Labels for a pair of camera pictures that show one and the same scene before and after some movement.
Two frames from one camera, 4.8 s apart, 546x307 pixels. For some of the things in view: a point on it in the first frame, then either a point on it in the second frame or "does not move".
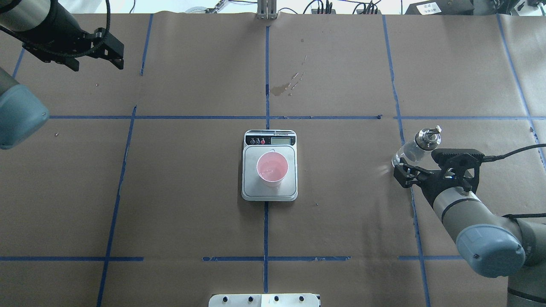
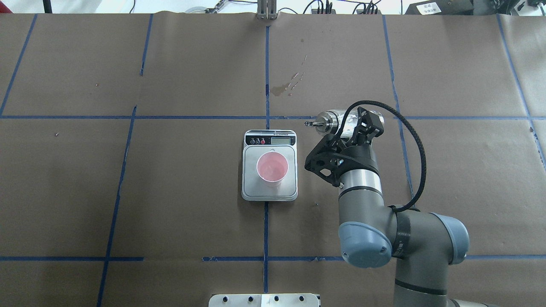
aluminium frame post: (267, 10) does not move
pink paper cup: (272, 167) does not move
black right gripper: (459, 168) → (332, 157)
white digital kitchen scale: (270, 166) does not move
